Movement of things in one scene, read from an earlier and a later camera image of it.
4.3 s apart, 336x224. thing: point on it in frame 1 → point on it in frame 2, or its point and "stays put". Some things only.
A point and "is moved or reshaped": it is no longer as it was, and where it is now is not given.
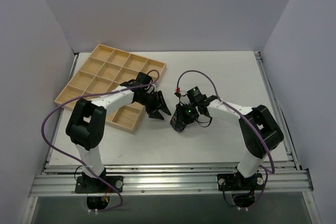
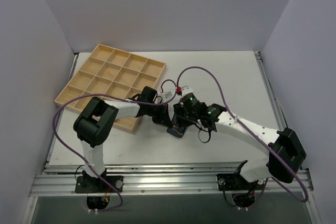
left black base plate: x=84 y=184 stays put
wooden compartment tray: x=105 y=71 stays put
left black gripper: x=153 y=102 → x=163 y=116
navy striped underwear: x=177 y=125 is moved or reshaped
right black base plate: x=230 y=182 stays put
